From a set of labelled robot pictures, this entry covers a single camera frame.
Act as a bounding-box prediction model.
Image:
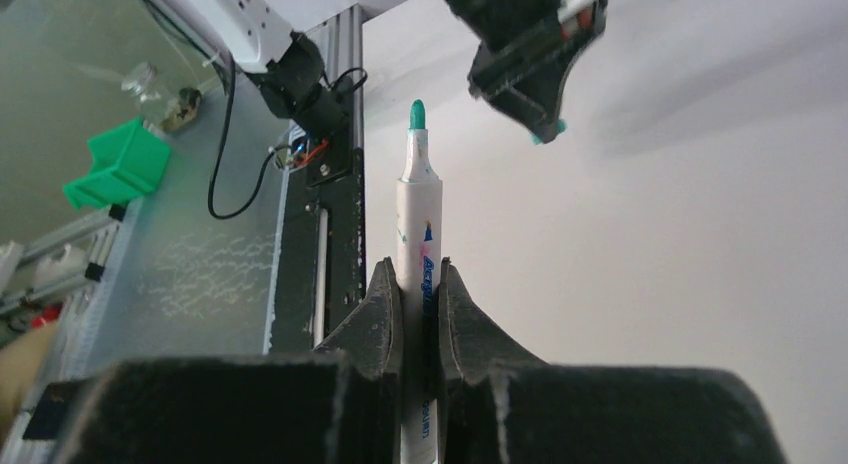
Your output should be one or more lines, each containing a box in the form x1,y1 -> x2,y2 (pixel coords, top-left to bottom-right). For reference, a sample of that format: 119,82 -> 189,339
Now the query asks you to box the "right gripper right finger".
438,260 -> 786,463

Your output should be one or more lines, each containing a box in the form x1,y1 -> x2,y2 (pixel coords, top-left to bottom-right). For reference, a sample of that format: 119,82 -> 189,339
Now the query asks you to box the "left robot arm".
160,0 -> 608,143

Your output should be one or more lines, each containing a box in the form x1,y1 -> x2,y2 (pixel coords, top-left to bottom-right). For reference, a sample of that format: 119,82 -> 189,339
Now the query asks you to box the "white pen teal end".
395,100 -> 443,463

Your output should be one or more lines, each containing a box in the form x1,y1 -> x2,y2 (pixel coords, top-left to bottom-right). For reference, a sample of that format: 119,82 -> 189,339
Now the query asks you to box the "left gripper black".
443,0 -> 608,135

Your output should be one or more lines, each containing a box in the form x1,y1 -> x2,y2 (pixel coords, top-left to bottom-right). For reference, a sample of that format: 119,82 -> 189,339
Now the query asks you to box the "teal pen cap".
531,118 -> 567,145

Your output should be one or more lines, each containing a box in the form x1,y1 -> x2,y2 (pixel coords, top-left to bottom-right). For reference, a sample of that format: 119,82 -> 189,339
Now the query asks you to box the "glass jar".
121,62 -> 202,134

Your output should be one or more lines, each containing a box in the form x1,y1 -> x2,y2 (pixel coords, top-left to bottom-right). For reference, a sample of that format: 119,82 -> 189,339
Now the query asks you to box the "green plastic bin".
63,117 -> 171,209

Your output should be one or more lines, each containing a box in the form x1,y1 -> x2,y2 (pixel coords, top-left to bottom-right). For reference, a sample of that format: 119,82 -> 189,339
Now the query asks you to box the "left camera black cable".
206,56 -> 293,221

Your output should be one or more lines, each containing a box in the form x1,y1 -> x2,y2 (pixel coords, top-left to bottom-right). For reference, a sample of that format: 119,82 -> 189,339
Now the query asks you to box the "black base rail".
269,150 -> 367,353

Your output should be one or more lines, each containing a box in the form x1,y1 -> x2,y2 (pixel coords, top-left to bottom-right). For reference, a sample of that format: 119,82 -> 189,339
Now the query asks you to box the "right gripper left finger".
52,259 -> 403,463

